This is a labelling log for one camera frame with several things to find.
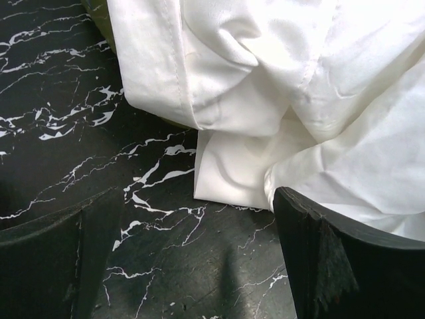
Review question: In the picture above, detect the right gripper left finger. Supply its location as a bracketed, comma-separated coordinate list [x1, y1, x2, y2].
[1, 188, 124, 318]

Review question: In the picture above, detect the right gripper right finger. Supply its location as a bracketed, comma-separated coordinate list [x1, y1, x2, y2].
[273, 187, 424, 318]

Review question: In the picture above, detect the green laundry basket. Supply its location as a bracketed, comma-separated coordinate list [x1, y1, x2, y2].
[79, 0, 187, 129]

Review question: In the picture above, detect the white shirt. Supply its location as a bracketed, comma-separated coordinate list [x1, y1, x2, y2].
[108, 0, 424, 240]

